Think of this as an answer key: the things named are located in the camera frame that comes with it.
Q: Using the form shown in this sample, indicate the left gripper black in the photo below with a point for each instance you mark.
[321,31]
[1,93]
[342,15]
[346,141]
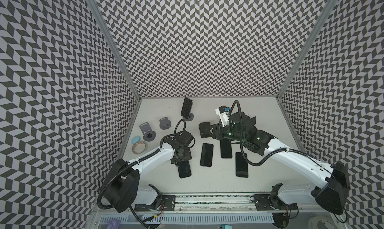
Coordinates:
[187,157]

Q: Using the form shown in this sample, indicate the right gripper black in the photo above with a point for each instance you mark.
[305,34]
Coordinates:
[217,131]

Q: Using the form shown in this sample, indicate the grey round stand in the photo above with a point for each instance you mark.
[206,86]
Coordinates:
[190,117]
[148,133]

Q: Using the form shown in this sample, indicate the phone teal edge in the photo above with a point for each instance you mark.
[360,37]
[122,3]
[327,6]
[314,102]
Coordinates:
[186,107]

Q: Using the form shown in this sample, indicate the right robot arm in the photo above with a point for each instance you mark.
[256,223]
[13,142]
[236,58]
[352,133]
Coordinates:
[329,183]

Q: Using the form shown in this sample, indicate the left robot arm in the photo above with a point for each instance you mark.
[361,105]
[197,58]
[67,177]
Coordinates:
[121,187]

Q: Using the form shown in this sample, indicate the back left black stand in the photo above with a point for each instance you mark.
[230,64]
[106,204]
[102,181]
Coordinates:
[165,123]

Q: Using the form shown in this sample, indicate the grey round stand back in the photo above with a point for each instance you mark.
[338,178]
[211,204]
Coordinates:
[190,117]

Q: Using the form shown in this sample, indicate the tape roll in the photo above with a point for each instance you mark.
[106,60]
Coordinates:
[139,147]

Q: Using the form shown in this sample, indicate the blue oval object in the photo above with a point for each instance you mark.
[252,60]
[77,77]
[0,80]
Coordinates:
[135,139]

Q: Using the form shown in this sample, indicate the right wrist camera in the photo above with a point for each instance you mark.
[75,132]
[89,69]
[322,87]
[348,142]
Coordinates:
[223,113]

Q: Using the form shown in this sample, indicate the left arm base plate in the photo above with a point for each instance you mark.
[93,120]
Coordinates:
[166,204]

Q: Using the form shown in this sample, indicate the aluminium rail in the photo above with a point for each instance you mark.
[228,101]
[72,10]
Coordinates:
[206,202]

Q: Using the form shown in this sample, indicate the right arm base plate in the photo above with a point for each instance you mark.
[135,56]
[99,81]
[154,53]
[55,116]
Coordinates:
[264,202]

